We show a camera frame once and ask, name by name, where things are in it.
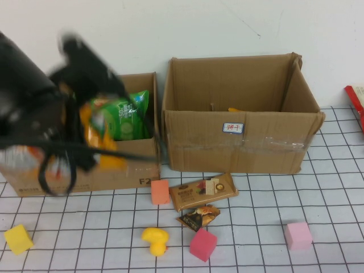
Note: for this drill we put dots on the orange chip bag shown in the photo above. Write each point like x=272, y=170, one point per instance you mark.
x=94, y=133

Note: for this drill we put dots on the pink foam cube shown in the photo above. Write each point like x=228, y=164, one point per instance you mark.
x=298, y=236

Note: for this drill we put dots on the orange snack piece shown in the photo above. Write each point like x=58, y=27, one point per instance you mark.
x=234, y=109

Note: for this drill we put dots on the magenta foam cube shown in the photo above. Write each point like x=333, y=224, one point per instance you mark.
x=202, y=245

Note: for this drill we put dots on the taped cardboard box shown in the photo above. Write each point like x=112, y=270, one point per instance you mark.
x=204, y=148

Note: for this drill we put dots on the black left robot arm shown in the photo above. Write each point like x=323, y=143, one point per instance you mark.
x=22, y=85

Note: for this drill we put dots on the red snack packet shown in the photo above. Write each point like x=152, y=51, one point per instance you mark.
x=355, y=98

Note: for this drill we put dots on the green chip bag blue emblem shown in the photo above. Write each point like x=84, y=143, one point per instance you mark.
x=128, y=122

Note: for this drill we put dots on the brown wafer biscuit packet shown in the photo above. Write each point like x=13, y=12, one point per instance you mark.
x=193, y=196

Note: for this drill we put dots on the small dark snack packet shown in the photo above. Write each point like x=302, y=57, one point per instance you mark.
x=199, y=217

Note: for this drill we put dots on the yellow foam cube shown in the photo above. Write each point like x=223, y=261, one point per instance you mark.
x=18, y=239

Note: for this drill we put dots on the white grid tablecloth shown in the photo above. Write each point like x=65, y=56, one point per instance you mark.
x=256, y=199

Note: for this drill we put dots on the cardboard box with F2 print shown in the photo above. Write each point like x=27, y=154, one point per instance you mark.
x=128, y=173

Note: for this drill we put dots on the orange foam block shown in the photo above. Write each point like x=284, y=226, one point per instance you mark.
x=160, y=192

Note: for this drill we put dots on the yellow rubber duck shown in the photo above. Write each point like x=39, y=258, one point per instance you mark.
x=156, y=241

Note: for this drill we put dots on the white label red handwriting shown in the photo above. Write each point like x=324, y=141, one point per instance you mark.
x=233, y=127

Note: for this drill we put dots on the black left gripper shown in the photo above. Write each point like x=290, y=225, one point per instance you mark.
x=85, y=68

